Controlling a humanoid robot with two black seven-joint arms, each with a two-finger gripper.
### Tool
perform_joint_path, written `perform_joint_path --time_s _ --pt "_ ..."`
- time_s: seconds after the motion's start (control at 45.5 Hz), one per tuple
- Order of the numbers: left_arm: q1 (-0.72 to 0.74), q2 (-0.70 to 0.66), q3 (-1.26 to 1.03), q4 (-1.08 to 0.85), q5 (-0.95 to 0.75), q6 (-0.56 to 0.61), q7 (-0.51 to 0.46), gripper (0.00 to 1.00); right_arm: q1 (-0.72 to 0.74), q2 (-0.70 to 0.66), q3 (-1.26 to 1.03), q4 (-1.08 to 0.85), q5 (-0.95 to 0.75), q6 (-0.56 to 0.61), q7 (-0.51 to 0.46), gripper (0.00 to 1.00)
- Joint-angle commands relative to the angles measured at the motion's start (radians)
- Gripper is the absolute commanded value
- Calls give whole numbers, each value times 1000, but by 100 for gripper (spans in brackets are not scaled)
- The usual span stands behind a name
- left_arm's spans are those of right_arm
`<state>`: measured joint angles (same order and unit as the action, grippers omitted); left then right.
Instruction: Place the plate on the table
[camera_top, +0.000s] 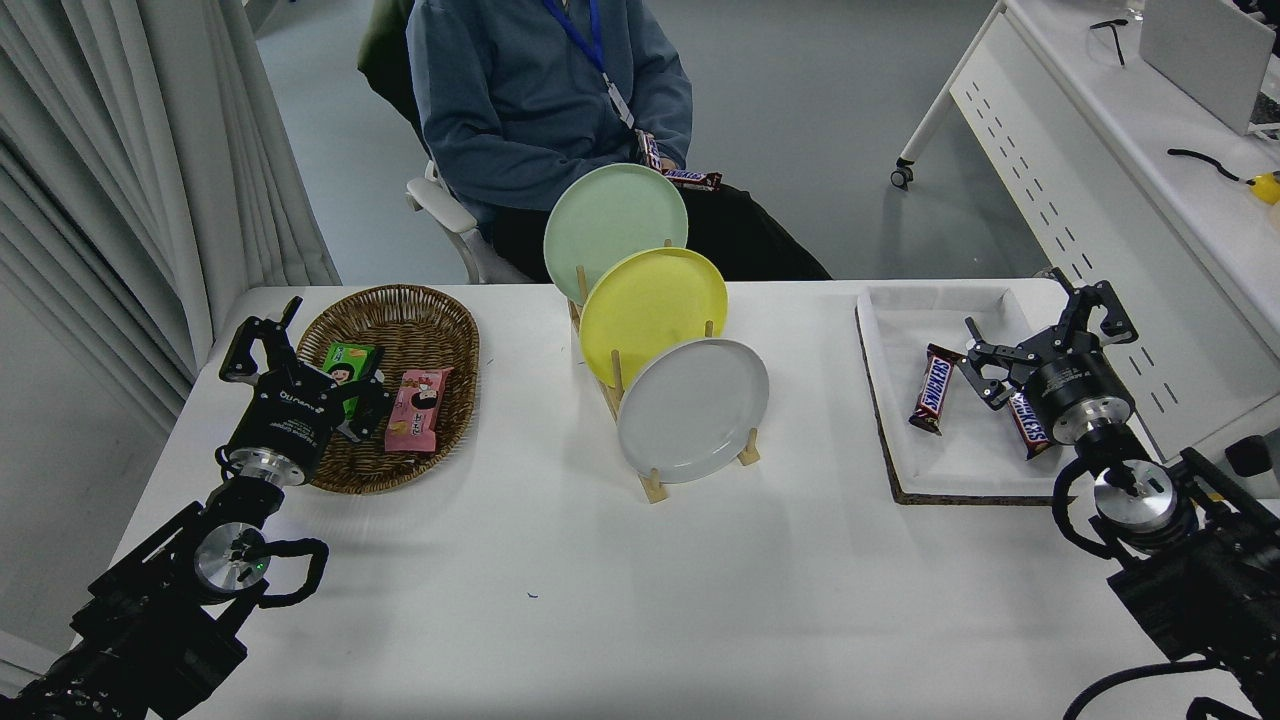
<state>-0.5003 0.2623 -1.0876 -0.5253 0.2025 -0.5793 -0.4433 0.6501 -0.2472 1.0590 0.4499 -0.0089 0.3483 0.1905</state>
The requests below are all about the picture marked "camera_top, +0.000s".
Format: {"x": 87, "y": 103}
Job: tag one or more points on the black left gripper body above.
{"x": 295, "y": 415}

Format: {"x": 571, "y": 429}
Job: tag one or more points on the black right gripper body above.
{"x": 1075, "y": 380}

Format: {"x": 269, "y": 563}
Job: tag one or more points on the grey plate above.
{"x": 690, "y": 410}

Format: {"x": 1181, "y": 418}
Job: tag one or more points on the brown Snickers bar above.
{"x": 649, "y": 150}
{"x": 1028, "y": 432}
{"x": 692, "y": 180}
{"x": 935, "y": 390}

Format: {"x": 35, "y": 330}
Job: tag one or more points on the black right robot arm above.
{"x": 1200, "y": 590}

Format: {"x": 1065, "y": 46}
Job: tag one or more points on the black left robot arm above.
{"x": 150, "y": 620}

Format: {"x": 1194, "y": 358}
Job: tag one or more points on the yellow plate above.
{"x": 650, "y": 305}

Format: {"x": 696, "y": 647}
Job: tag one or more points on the wooden plate rack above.
{"x": 655, "y": 488}

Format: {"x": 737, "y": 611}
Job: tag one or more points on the pale green plate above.
{"x": 610, "y": 215}

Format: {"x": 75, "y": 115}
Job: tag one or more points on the green snack pack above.
{"x": 345, "y": 358}

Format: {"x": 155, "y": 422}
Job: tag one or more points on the pink snack pack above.
{"x": 415, "y": 410}

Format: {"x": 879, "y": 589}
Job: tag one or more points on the white tray with cork base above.
{"x": 930, "y": 320}

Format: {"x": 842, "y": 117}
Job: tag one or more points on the brown wicker basket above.
{"x": 410, "y": 320}

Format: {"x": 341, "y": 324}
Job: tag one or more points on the white desk with perforated panel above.
{"x": 1100, "y": 130}

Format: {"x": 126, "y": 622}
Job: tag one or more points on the white chair with dark backrest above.
{"x": 440, "y": 205}

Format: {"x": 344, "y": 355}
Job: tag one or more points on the yellow round object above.
{"x": 1267, "y": 188}

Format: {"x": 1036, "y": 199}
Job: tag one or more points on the pale grey curtain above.
{"x": 100, "y": 150}

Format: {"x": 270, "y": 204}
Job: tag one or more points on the black glasses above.
{"x": 1112, "y": 30}

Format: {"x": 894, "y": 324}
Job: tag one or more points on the pale grey laptop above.
{"x": 1200, "y": 50}

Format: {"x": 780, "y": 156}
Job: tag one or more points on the person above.
{"x": 520, "y": 100}

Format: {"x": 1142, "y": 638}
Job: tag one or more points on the black cylindrical post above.
{"x": 1248, "y": 455}

